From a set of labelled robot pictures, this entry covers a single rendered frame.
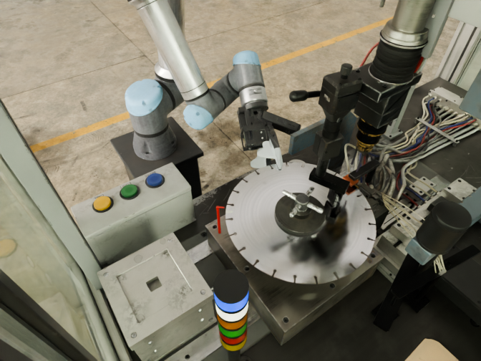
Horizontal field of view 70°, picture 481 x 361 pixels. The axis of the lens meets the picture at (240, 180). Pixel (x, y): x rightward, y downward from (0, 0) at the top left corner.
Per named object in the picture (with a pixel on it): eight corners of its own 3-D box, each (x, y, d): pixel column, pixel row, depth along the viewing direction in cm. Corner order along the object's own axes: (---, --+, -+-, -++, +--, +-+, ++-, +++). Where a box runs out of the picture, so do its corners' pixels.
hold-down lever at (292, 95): (308, 120, 60) (311, 107, 58) (285, 103, 63) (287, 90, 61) (341, 105, 63) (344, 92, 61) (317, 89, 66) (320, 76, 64)
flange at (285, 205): (280, 190, 81) (281, 183, 79) (327, 200, 79) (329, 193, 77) (269, 228, 74) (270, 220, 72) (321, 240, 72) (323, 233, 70)
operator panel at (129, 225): (102, 269, 90) (83, 238, 79) (89, 240, 96) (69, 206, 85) (196, 220, 100) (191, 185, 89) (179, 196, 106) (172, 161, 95)
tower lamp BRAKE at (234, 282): (226, 319, 43) (225, 310, 41) (207, 291, 46) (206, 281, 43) (255, 300, 45) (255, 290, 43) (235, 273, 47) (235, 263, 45)
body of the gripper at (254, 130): (243, 154, 97) (235, 113, 99) (273, 149, 98) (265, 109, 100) (247, 147, 89) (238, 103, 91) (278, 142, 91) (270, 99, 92)
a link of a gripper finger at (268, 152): (261, 172, 85) (253, 149, 92) (284, 168, 86) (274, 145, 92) (262, 163, 83) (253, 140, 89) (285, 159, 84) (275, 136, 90)
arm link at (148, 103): (124, 127, 114) (113, 92, 104) (151, 106, 121) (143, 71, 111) (152, 140, 109) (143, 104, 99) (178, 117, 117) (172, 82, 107)
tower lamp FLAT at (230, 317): (227, 329, 46) (226, 320, 43) (209, 301, 48) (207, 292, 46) (254, 309, 47) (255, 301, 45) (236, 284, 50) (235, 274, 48)
